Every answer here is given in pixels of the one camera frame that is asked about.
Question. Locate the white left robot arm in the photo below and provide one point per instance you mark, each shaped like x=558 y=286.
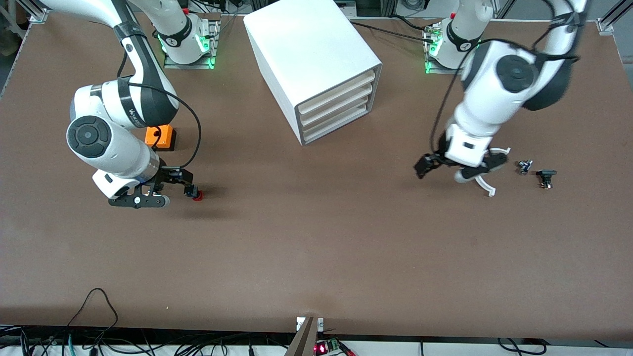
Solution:
x=514 y=74

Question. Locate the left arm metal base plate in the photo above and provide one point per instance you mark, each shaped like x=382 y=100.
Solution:
x=430 y=49

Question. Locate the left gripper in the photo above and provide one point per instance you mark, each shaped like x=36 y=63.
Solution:
x=437 y=158

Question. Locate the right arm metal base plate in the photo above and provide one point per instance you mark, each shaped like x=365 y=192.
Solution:
x=213 y=49

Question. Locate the red mushroom push button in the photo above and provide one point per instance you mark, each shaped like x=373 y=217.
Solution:
x=198 y=196

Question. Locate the circuit board with red light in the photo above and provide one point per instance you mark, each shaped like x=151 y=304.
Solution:
x=326 y=347

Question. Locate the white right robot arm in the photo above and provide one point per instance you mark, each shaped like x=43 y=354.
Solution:
x=109 y=143

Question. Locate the small black silver switch part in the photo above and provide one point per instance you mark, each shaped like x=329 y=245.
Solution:
x=524 y=166

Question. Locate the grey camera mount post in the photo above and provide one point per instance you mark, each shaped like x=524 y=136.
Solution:
x=304 y=341

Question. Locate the aluminium frame profile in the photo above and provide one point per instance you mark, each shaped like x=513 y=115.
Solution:
x=34 y=12
x=610 y=17

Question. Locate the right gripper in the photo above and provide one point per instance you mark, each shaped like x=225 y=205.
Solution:
x=169 y=175

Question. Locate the black flat-cap push button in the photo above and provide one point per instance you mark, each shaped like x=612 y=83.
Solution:
x=546 y=175

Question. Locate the white curved plastic arc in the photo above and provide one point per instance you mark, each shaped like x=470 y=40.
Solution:
x=487 y=187

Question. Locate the orange box with hole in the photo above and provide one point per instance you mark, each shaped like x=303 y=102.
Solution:
x=165 y=138

